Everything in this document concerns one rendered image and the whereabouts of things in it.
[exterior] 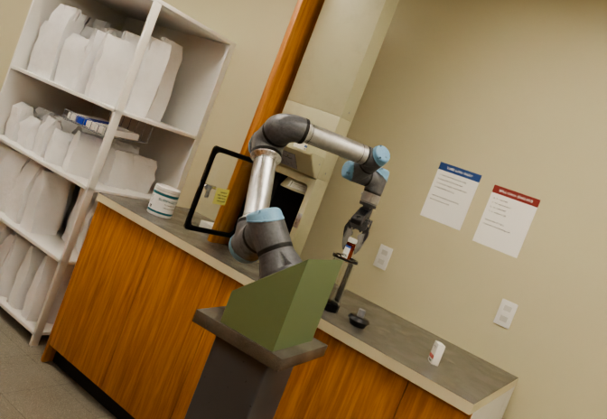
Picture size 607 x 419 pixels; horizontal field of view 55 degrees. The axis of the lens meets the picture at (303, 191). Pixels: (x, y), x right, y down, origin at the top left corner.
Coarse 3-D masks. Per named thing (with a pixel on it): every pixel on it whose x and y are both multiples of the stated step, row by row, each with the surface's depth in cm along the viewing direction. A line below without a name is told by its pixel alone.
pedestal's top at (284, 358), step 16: (192, 320) 176; (208, 320) 173; (224, 336) 170; (240, 336) 168; (256, 352) 165; (272, 352) 163; (288, 352) 168; (304, 352) 174; (320, 352) 186; (272, 368) 162
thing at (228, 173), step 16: (208, 160) 258; (224, 160) 264; (240, 160) 270; (208, 176) 260; (224, 176) 267; (240, 176) 273; (224, 192) 270; (240, 192) 277; (208, 208) 266; (224, 208) 272; (240, 208) 280; (192, 224) 263; (208, 224) 269; (224, 224) 276
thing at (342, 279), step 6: (336, 252) 239; (336, 258) 234; (354, 258) 240; (342, 264) 233; (348, 264) 233; (342, 270) 233; (348, 270) 233; (342, 276) 233; (348, 276) 234; (336, 282) 233; (342, 282) 233; (348, 282) 236; (336, 288) 233; (342, 288) 234; (330, 294) 233; (336, 294) 234; (342, 294) 236; (330, 300) 233; (336, 300) 234
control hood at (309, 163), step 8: (288, 144) 262; (296, 152) 260; (304, 152) 257; (296, 160) 264; (304, 160) 260; (312, 160) 257; (320, 160) 262; (304, 168) 263; (312, 168) 260; (320, 168) 264; (312, 176) 263
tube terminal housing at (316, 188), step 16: (288, 112) 279; (304, 112) 274; (320, 112) 269; (336, 128) 264; (336, 160) 273; (288, 176) 273; (304, 176) 269; (320, 176) 267; (320, 192) 271; (304, 208) 266; (304, 224) 270; (304, 240) 275
